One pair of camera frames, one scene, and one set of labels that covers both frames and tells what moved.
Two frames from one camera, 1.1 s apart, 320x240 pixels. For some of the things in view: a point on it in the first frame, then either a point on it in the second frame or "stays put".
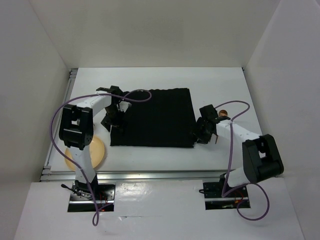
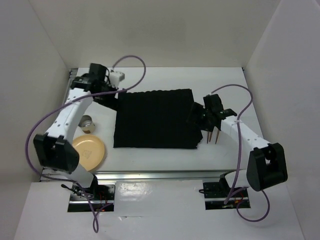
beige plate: x=96 y=151 stays put
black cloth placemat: x=165 y=120 stays put
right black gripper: x=203 y=139 -> x=198 y=109
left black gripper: x=118 y=123 -> x=108 y=85
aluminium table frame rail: x=46 y=175 stays put
